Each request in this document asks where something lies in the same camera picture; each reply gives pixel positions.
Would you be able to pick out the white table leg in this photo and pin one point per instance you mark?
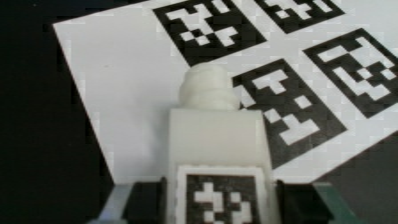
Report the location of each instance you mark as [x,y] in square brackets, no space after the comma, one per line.
[221,190]

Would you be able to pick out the fiducial marker sheet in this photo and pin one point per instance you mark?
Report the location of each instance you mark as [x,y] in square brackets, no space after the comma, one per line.
[127,66]

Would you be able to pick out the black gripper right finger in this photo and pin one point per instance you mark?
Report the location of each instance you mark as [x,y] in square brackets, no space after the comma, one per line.
[312,204]

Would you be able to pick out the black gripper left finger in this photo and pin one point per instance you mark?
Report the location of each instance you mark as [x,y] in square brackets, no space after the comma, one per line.
[136,204]

